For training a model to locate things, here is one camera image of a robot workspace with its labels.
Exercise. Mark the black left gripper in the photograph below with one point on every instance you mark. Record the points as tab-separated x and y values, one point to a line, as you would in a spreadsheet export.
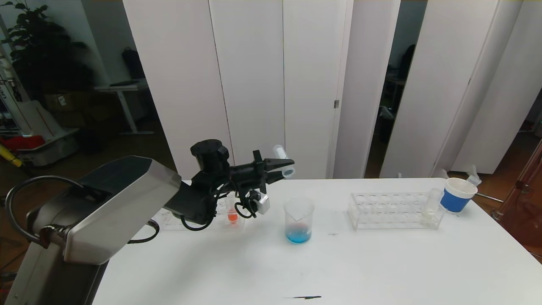
258	168

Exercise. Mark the test tube with blue liquid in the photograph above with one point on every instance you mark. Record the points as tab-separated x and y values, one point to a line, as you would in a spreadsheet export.
279	150

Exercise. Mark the graduated clear plastic test tube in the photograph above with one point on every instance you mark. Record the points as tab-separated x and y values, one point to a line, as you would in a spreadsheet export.
474	180

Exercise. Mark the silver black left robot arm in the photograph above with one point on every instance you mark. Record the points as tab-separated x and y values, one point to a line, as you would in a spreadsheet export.
114	207

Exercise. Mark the test tube with red liquid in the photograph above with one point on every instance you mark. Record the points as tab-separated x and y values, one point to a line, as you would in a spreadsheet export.
232	217

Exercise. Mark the clear glass beaker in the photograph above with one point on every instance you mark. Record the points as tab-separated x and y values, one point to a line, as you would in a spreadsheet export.
298	235

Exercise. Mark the clear plastic test tube rack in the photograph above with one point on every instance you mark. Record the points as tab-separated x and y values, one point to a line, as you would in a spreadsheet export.
394	212
224	220

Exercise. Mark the test tube with pale liquid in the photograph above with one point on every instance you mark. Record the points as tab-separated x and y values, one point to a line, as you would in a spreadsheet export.
427	215

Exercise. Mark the white office desk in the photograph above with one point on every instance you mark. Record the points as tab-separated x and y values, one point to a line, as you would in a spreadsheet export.
123	88

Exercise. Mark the blue white paper cup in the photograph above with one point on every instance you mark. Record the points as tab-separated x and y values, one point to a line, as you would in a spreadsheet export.
454	202

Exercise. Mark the black backpack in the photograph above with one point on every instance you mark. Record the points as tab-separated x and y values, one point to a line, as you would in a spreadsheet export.
132	62

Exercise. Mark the brown cardboard box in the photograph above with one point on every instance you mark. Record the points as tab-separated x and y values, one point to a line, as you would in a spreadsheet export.
76	103

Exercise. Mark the white machine housing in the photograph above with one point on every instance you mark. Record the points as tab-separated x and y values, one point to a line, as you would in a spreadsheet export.
46	148

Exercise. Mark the metal light stand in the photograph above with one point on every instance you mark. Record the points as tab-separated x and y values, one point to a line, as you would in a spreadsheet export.
518	185

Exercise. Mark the dark green potted plant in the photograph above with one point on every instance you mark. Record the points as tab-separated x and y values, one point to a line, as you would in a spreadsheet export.
42	55

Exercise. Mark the white printed column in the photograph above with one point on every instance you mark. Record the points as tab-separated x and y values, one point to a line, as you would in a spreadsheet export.
10	84

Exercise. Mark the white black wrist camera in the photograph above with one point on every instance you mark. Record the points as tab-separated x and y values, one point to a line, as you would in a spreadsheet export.
262	203

